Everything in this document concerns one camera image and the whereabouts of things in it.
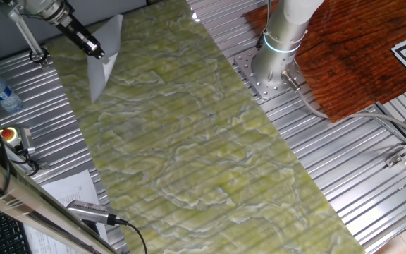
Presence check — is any aluminium frame bar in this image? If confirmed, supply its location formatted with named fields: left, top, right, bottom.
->
left=0, top=147, right=119, bottom=254

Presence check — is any black ring cable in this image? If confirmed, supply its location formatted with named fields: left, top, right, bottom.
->
left=29, top=47, right=50, bottom=65

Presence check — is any clear plastic water bottle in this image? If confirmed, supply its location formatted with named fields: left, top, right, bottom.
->
left=0, top=73, right=23, bottom=114

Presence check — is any brown wooden board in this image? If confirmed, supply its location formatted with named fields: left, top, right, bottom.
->
left=243, top=0, right=406, bottom=123

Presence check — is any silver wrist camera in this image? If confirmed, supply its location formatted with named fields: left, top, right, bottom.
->
left=0, top=0, right=26, bottom=18

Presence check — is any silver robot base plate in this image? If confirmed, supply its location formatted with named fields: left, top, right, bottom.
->
left=233, top=47, right=312, bottom=100

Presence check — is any black camera cable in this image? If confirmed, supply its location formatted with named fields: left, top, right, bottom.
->
left=113, top=217, right=148, bottom=254

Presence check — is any white paper sheet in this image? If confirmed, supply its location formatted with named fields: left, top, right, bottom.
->
left=85, top=13, right=124, bottom=104

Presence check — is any silver ribbed bar camera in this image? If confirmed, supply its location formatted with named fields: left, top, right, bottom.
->
left=66, top=200, right=119, bottom=226

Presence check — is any printed white paper document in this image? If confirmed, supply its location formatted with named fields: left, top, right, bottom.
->
left=23, top=169, right=109, bottom=254

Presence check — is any aluminium frame pole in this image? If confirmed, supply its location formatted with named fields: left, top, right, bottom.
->
left=8, top=13, right=51, bottom=68

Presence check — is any black cable bundle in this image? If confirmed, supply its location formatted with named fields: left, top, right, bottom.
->
left=0, top=130, right=41, bottom=197

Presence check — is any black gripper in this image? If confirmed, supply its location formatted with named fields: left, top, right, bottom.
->
left=54, top=14, right=105, bottom=59

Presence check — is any red yellow emergency stop button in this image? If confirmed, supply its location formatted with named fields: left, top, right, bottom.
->
left=0, top=126, right=21, bottom=145

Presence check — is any green marble pattern mat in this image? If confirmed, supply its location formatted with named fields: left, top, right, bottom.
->
left=46, top=0, right=366, bottom=254

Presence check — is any grey robot power cable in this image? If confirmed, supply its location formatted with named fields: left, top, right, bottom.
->
left=281, top=70, right=406, bottom=139

